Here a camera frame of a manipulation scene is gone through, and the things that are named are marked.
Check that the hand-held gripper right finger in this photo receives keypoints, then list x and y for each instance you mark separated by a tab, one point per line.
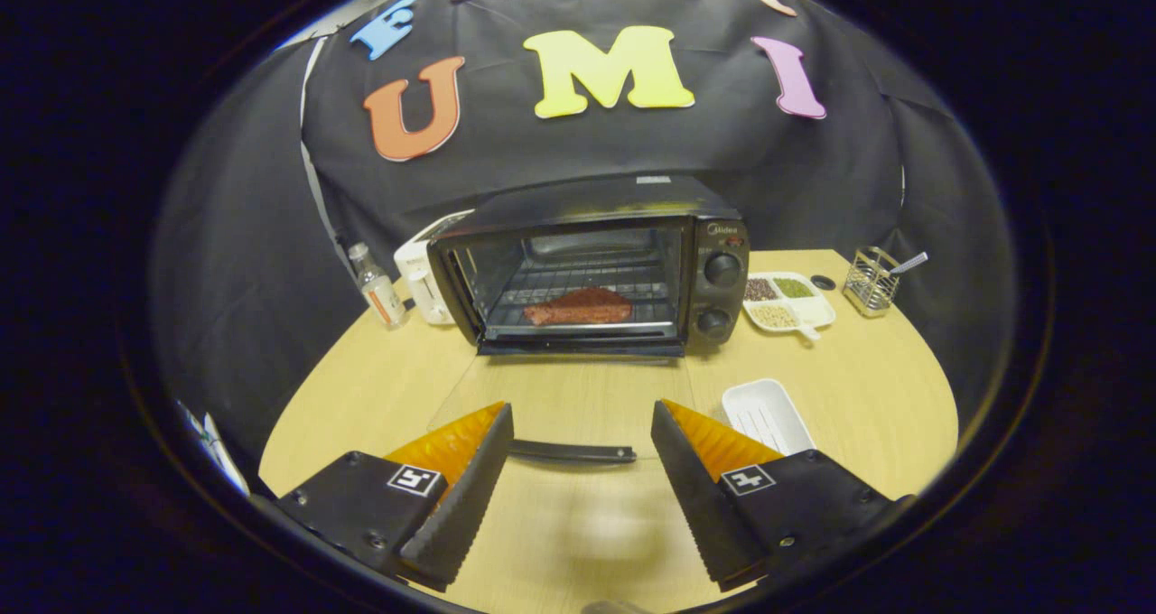
700	497

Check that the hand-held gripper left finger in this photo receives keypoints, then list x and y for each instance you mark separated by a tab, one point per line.
465	497

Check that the brown meat slice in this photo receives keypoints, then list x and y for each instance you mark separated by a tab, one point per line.
578	307

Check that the black toaster oven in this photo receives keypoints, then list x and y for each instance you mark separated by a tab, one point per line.
596	199

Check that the white bread toaster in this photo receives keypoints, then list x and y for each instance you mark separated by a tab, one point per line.
415	275

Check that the white rectangular tray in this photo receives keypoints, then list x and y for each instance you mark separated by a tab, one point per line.
768	415

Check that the white divided bean dish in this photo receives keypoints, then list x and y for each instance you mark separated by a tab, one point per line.
813	311

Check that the small clear bottle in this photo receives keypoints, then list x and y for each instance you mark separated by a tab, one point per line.
379	293

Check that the black round table grommet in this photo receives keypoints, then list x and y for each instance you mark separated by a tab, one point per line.
823	282

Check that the blue and white box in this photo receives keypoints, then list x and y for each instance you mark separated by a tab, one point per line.
221	447

